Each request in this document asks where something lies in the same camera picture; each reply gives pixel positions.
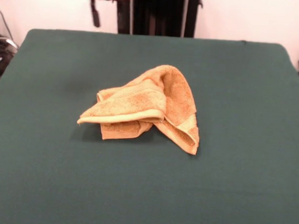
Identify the yellow-orange terry towel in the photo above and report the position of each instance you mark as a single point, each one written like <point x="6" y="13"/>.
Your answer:
<point x="139" y="106"/>

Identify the dark green table cloth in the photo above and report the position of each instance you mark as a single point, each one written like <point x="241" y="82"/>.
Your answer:
<point x="59" y="175"/>

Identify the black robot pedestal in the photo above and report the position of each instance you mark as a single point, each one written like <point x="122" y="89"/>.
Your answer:
<point x="158" y="13"/>

